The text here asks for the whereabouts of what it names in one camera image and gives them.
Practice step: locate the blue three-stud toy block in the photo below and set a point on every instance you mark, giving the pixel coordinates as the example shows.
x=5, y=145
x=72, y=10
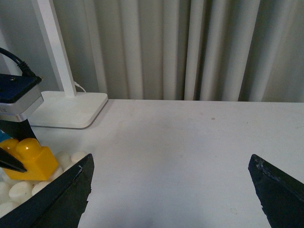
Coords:
x=4, y=136

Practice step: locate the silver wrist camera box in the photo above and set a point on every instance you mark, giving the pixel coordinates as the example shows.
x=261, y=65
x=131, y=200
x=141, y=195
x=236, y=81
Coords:
x=20, y=96

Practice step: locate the grey pleated curtain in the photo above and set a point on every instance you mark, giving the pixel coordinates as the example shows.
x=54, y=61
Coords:
x=208, y=50

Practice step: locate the white desk lamp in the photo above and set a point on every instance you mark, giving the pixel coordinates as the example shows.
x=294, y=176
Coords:
x=67, y=108

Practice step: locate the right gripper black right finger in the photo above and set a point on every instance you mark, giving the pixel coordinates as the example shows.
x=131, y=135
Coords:
x=281, y=196

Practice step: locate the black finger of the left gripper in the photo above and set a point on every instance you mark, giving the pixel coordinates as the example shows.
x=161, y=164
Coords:
x=8, y=161
x=17, y=130

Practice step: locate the yellow two-stud toy block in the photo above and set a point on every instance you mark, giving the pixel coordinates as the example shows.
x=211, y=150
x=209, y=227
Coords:
x=38, y=160

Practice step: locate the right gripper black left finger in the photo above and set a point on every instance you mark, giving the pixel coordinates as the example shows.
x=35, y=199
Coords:
x=58, y=205

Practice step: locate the white studded base plate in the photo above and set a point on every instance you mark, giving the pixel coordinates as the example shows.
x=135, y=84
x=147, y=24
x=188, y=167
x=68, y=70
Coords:
x=14, y=193

